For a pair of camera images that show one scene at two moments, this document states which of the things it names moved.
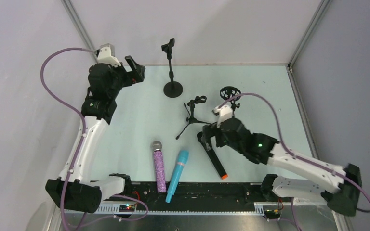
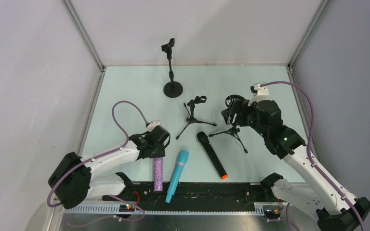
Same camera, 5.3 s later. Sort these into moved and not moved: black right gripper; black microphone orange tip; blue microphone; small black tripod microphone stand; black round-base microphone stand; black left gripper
Moved: black right gripper; black left gripper
Not moved: small black tripod microphone stand; black round-base microphone stand; blue microphone; black microphone orange tip
